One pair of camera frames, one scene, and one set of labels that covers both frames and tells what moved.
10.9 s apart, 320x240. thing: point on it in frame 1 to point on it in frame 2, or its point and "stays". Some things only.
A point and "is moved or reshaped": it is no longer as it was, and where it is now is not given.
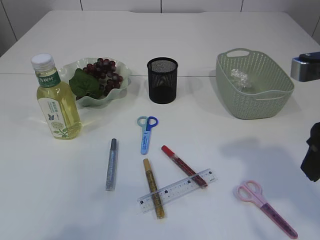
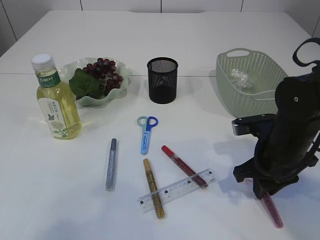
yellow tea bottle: (56, 99) stays
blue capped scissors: (147, 123) stays
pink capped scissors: (250, 191) is moved or reshaped
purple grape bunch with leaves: (95, 80) stays
